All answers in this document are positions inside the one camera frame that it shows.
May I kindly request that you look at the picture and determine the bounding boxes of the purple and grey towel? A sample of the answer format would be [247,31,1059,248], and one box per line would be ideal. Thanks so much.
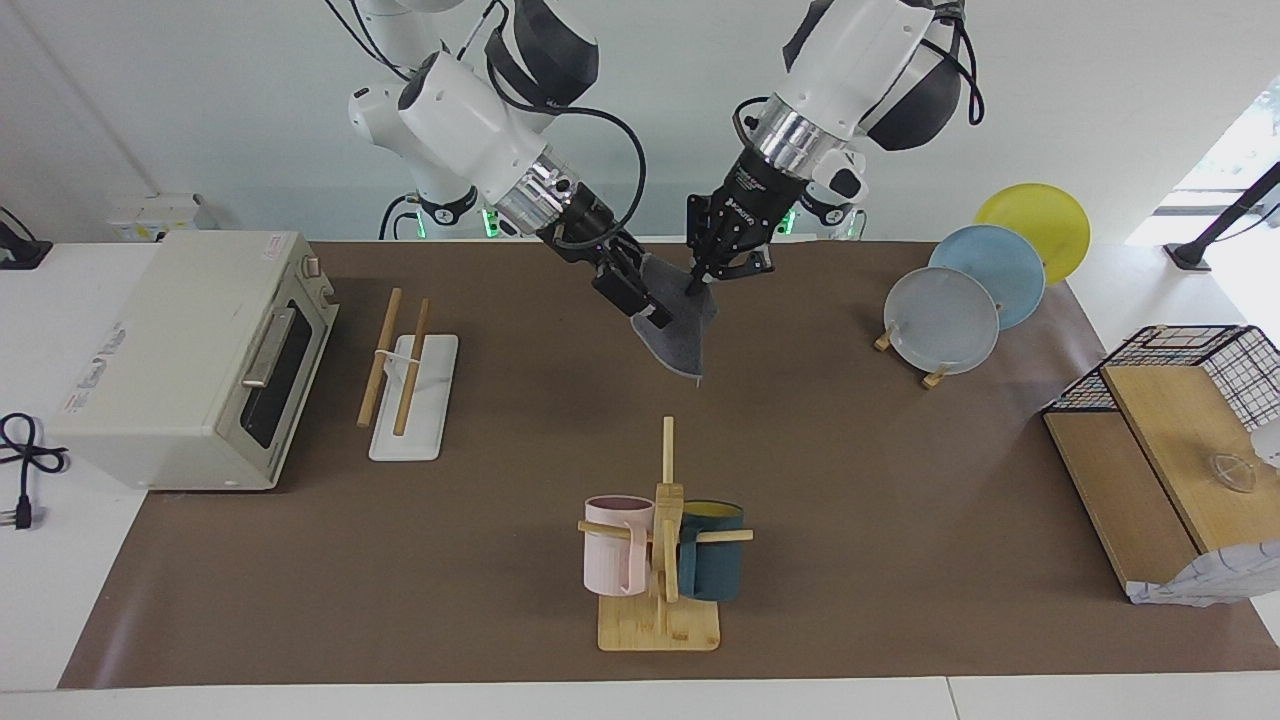
[630,252,719,381]

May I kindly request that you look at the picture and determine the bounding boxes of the wooden plate rack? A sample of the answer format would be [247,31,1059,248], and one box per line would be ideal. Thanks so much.
[874,325,951,390]

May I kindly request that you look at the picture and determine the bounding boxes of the white towel rack wooden bars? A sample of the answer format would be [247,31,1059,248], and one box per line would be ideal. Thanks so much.
[357,287,460,463]

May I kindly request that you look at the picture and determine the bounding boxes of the grey plate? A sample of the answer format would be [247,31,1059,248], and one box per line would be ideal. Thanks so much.
[884,266,1001,376]

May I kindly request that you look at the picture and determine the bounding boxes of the brown table mat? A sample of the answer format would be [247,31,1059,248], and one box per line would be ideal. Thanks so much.
[58,240,1280,689]

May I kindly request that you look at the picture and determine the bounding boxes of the pink mug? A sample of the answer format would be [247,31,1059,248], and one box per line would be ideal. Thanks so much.
[584,495,656,597]

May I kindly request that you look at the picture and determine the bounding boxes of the light blue plate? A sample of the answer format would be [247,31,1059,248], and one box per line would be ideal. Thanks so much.
[928,224,1047,331]

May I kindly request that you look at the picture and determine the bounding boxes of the dark teal mug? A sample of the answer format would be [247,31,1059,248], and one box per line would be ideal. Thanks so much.
[677,500,746,602]

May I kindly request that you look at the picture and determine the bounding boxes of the yellow plate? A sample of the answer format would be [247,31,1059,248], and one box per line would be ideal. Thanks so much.
[975,183,1092,285]

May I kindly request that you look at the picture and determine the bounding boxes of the wooden mug tree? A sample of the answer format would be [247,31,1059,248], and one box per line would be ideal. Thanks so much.
[577,416,754,653]

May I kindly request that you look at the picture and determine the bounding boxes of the wooden shelf box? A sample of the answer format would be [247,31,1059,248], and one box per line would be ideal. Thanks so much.
[1042,365,1280,601]

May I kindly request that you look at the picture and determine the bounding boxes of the cream toaster oven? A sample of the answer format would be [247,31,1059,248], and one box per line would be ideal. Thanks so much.
[47,231,340,492]

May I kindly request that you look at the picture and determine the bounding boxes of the white power strip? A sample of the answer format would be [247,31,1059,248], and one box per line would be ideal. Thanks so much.
[108,193,216,243]

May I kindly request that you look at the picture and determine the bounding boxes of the black metal stand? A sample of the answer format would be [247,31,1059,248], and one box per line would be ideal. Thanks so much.
[1165,160,1280,273]

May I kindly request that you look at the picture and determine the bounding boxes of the clear glass lid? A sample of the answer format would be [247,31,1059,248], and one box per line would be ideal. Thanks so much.
[1205,450,1257,494]

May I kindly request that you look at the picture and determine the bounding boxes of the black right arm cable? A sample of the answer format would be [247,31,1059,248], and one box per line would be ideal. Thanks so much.
[480,0,649,251]

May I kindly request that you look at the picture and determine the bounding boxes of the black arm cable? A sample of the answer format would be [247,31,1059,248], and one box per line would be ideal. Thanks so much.
[733,0,988,151]
[480,0,649,251]

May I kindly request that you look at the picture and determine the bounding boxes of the black base cable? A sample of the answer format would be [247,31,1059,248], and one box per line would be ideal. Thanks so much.
[378,193,421,241]

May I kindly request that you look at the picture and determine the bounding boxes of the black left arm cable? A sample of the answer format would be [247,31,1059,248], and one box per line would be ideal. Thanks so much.
[733,0,988,151]

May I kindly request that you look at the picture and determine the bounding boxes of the black wire basket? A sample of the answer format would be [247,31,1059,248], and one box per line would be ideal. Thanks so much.
[1042,325,1280,431]

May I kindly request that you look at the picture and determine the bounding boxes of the black clamp mount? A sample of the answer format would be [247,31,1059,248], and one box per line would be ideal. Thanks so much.
[0,207,53,271]

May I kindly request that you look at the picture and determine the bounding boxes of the black power cord with plug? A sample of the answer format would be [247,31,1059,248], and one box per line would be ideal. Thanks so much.
[0,413,69,531]

